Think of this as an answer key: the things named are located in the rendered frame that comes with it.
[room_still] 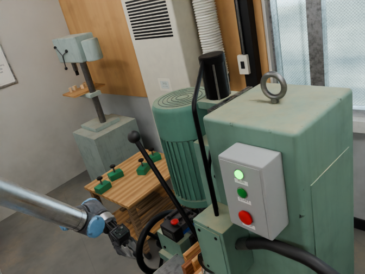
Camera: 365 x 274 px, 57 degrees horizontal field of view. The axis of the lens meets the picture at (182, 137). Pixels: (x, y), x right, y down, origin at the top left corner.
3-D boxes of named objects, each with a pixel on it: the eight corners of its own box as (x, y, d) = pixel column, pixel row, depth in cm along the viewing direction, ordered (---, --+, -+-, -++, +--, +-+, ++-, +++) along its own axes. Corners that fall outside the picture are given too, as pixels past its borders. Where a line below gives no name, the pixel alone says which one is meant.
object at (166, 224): (182, 212, 134) (178, 201, 132) (201, 222, 126) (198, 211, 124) (157, 231, 127) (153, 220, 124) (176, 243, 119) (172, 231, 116)
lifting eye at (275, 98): (264, 99, 71) (261, 69, 68) (290, 101, 66) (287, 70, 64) (260, 102, 70) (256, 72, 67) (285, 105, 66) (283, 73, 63)
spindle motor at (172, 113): (202, 170, 114) (183, 83, 101) (244, 185, 101) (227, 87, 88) (164, 198, 104) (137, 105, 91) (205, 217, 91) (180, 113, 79)
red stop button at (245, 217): (241, 219, 65) (239, 207, 63) (254, 225, 63) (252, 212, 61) (238, 222, 64) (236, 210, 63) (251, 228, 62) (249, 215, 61)
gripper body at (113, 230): (116, 241, 140) (100, 223, 146) (118, 252, 145) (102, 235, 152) (131, 230, 144) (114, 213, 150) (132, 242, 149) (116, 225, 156)
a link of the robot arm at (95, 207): (76, 215, 158) (94, 209, 166) (90, 231, 152) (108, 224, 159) (80, 198, 155) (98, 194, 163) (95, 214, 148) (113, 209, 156)
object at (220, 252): (225, 247, 86) (215, 199, 80) (254, 262, 79) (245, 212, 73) (203, 268, 81) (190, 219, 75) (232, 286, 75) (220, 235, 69)
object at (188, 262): (231, 231, 127) (230, 221, 125) (236, 233, 125) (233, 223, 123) (183, 276, 112) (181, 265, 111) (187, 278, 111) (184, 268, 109)
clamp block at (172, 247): (187, 227, 139) (182, 210, 135) (211, 240, 129) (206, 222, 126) (161, 249, 131) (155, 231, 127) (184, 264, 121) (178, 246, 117)
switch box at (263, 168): (247, 206, 72) (237, 141, 65) (290, 223, 64) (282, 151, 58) (230, 223, 68) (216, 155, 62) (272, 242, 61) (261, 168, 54)
